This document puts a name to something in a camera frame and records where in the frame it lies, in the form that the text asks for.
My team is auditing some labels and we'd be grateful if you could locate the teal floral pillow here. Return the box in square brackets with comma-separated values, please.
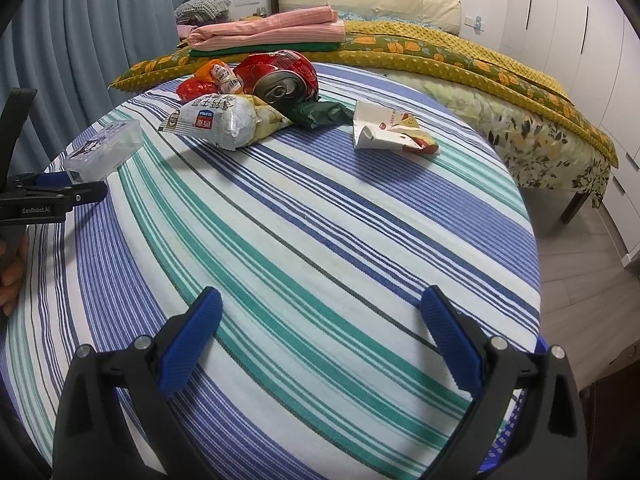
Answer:
[332, 7, 373, 23]

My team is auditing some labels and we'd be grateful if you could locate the green folded cloth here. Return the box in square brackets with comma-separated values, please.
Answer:
[189, 40, 341, 58]

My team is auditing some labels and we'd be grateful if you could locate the dark wooden furniture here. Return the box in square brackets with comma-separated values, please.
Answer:
[580, 360, 640, 480]

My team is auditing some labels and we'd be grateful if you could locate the pile of clothes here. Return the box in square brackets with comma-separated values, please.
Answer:
[174, 0, 232, 26]

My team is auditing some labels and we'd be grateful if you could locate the dark wooden bed leg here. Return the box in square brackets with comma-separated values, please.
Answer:
[560, 187, 588, 224]

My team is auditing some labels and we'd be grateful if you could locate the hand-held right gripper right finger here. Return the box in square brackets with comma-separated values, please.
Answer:
[421, 285, 588, 480]

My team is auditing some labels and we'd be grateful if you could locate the clear plastic box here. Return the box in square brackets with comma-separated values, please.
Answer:
[62, 119, 143, 182]

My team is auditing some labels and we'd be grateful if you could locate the dark green snack packet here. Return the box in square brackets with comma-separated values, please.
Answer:
[291, 101, 354, 129]

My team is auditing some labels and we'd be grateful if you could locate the blue plastic basket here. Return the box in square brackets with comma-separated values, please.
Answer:
[477, 340, 556, 480]

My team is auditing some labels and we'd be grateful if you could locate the yellow dotted blanket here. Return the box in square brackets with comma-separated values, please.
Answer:
[345, 19, 576, 106]

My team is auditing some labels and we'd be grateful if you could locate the white snack packet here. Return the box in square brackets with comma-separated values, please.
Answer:
[159, 92, 294, 152]

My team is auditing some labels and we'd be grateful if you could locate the crumpled white paper carton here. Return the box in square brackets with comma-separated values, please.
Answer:
[351, 100, 441, 154]

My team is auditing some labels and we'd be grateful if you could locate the striped tablecloth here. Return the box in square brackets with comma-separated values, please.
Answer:
[0, 60, 542, 480]

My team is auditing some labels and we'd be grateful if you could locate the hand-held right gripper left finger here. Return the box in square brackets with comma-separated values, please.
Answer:
[52, 287, 223, 480]

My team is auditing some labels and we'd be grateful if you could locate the pink striped folded blanket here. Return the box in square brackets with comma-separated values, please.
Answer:
[189, 5, 347, 47]

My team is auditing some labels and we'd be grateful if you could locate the leaf print bed sheet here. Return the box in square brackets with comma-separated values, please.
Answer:
[385, 67, 613, 208]

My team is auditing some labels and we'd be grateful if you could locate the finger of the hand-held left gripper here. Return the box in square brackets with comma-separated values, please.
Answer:
[20, 182, 108, 206]
[12, 172, 78, 187]

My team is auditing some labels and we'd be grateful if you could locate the red crumpled wrapper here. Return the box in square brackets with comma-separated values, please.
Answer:
[176, 76, 213, 103]

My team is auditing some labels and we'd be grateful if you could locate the person's left hand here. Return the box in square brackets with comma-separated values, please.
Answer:
[0, 235, 30, 317]

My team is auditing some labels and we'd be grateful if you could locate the cream padded headboard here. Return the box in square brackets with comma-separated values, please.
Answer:
[270, 0, 463, 36]

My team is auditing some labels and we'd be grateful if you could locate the orange snack packet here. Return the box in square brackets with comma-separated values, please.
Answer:
[194, 59, 244, 95]

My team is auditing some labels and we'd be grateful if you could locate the white wardrobe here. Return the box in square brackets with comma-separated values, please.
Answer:
[500, 0, 640, 273]

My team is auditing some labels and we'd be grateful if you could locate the blue-grey curtain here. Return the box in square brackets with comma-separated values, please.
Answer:
[0, 0, 196, 201]

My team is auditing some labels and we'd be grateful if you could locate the crushed red can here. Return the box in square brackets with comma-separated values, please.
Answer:
[234, 50, 319, 109]

